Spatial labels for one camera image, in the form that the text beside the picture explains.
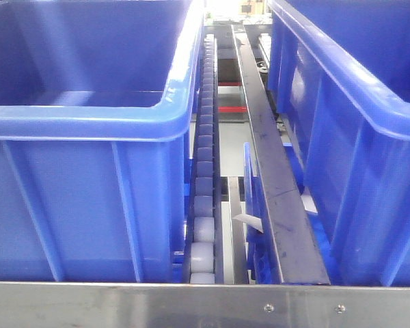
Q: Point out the blue bin lower shelf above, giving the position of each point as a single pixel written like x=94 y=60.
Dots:
x=258 y=222

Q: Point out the white roller conveyor track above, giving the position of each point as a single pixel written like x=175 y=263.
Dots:
x=203 y=262

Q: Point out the blue bin upper left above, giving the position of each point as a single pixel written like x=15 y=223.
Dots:
x=96 y=100

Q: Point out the blue bin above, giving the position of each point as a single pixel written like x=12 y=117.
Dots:
x=96 y=100
x=340 y=74

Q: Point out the blue bin upper right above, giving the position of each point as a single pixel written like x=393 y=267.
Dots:
x=340 y=74

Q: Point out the steel divider rail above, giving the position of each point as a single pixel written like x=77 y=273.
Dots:
x=265 y=134

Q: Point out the right shelf steel front rail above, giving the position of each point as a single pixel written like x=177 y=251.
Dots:
x=25 y=304

